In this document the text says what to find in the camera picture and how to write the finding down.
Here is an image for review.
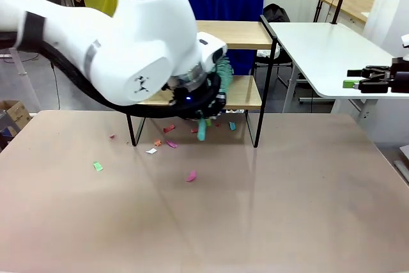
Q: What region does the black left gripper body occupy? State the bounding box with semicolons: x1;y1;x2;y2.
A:
171;82;213;116

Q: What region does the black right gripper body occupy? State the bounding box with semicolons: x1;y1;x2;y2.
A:
388;57;409;93

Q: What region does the teal microfiber duster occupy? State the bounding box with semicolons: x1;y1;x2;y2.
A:
196;57;235;142

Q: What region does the two-tier wood metal shelf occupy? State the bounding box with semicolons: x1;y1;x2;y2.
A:
127;20;279;148

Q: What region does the white side table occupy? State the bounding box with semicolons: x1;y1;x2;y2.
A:
268;22;409;123

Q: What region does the wooden background desk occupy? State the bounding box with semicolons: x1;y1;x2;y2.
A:
318;0;374;25

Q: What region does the white crumpled bag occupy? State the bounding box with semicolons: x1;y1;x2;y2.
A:
257;44;281;60

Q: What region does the black office chair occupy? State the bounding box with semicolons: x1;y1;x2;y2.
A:
252;3;317;105

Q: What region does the brown cardboard box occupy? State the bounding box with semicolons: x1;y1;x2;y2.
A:
0;100;33;130

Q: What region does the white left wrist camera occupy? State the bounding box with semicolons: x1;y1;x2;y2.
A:
195;31;229;73

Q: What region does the white metal base frame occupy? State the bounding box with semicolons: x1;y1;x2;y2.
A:
392;144;409;187

